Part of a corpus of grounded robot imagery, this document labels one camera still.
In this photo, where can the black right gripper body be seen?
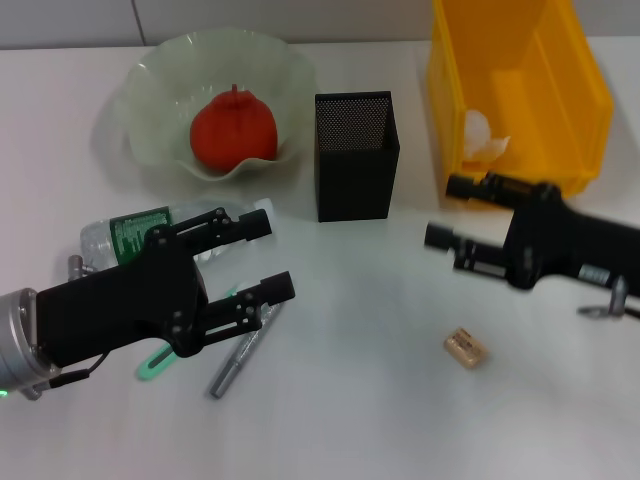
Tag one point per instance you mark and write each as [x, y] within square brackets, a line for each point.
[565, 240]

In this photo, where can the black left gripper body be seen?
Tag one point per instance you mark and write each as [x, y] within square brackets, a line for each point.
[125, 305]

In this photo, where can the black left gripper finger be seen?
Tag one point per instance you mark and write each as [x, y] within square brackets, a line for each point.
[275, 289]
[252, 225]

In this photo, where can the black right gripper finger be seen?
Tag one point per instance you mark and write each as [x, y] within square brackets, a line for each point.
[439, 235]
[462, 186]

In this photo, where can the white paper ball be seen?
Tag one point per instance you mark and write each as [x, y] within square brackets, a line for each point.
[480, 135]

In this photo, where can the green utility knife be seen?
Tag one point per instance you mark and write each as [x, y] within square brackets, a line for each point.
[155, 362]

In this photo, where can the clear water bottle green label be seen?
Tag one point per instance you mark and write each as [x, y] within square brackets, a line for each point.
[125, 235]

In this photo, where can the orange fruit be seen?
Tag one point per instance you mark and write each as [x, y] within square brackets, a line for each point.
[232, 132]

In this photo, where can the grey glitter pen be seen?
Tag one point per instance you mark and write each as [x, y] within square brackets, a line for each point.
[235, 365]

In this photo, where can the black mesh pen holder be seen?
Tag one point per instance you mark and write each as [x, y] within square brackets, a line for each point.
[357, 175]

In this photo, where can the beige eraser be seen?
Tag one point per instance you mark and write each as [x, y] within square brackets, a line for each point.
[465, 348]

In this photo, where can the pale green glass fruit plate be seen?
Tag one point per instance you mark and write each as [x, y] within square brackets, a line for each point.
[160, 125]

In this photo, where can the yellow plastic bin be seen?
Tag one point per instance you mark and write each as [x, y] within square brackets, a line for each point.
[545, 125]

